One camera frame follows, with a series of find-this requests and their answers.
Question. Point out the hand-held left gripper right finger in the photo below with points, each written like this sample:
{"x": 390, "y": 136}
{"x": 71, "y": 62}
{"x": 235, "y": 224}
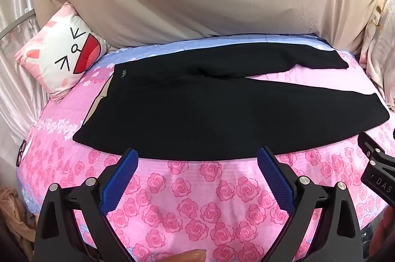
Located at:
{"x": 274, "y": 178}

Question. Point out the shiny pink satin curtain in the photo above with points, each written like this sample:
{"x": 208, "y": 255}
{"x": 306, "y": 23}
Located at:
{"x": 18, "y": 89}

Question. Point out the floral fleece blanket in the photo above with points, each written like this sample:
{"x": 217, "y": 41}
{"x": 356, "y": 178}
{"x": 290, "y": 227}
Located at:
{"x": 379, "y": 48}

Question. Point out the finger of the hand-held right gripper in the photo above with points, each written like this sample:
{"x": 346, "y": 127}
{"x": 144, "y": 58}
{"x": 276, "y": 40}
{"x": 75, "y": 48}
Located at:
{"x": 372, "y": 146}

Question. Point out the black pants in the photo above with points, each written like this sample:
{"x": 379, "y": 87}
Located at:
{"x": 185, "y": 113}

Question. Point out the beige crumpled garment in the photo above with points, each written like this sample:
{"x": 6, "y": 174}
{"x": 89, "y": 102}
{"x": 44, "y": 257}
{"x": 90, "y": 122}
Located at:
{"x": 12, "y": 218}

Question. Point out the person's left hand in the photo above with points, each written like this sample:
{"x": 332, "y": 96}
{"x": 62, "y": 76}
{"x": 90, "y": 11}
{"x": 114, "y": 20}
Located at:
{"x": 189, "y": 256}

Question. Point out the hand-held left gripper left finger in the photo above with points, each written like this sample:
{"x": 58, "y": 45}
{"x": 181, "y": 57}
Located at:
{"x": 122, "y": 178}

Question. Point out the pink rose bedsheet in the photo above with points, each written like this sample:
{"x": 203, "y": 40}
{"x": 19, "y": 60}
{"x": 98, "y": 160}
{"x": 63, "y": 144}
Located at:
{"x": 200, "y": 203}

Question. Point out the cat face pillow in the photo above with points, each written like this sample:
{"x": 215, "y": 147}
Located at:
{"x": 61, "y": 55}

